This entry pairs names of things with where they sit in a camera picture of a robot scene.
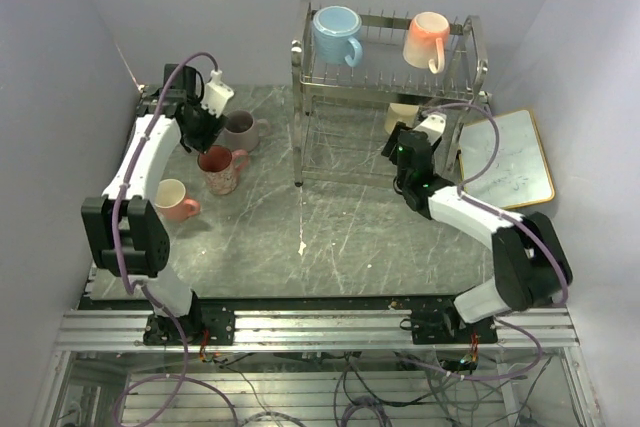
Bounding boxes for whiteboard with yellow frame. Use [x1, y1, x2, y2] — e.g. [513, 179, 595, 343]
[459, 109, 555, 210]

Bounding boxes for salmon pink mug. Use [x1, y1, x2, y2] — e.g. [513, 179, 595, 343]
[154, 179, 201, 222]

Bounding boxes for cream yellow mug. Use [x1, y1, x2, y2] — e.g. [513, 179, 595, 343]
[384, 103, 419, 134]

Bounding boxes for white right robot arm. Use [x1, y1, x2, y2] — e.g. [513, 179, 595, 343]
[382, 122, 573, 343]

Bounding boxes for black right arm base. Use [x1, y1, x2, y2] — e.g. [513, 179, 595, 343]
[399, 296, 498, 345]

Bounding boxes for orange white mug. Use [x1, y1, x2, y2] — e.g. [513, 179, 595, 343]
[403, 12, 450, 75]

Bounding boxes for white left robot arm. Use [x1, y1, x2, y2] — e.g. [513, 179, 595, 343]
[81, 64, 234, 344]

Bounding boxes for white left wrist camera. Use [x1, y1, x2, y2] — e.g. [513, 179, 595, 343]
[201, 70, 235, 118]

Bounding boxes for wire shelf with cables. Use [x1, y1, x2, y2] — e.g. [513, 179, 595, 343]
[31, 348, 603, 426]

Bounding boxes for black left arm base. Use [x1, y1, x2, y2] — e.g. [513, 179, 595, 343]
[142, 294, 236, 346]

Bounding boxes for light purple mug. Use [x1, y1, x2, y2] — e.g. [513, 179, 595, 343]
[223, 110, 271, 152]

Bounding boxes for metal two-tier dish rack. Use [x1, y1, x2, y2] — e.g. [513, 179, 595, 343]
[290, 0, 490, 187]

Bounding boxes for aluminium mounting rail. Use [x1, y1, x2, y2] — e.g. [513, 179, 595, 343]
[54, 308, 579, 353]

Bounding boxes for red mug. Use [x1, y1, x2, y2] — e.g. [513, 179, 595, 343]
[197, 145, 249, 195]

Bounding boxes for blue mug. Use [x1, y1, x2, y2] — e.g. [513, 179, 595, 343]
[312, 6, 363, 68]

